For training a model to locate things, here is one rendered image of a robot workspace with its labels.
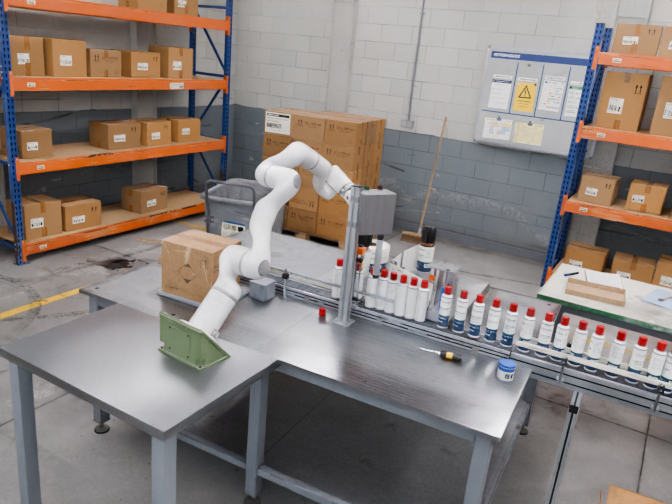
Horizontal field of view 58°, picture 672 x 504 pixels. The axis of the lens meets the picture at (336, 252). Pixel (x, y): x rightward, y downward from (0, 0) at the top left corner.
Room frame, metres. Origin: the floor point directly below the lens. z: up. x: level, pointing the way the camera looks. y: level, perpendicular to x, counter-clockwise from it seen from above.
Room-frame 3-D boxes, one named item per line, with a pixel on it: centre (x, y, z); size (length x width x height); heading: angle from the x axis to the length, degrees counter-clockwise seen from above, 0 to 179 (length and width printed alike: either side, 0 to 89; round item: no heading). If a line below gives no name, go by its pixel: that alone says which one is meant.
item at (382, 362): (2.96, -0.02, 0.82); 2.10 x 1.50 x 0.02; 64
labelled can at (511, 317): (2.47, -0.80, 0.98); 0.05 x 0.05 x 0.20
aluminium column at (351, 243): (2.67, -0.07, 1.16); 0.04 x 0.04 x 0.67; 64
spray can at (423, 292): (2.65, -0.43, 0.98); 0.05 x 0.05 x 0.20
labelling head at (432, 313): (2.71, -0.51, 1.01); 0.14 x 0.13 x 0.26; 64
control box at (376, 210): (2.69, -0.15, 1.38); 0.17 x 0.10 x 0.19; 119
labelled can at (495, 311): (2.50, -0.73, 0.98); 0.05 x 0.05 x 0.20
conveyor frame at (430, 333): (2.82, -0.09, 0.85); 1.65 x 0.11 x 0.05; 64
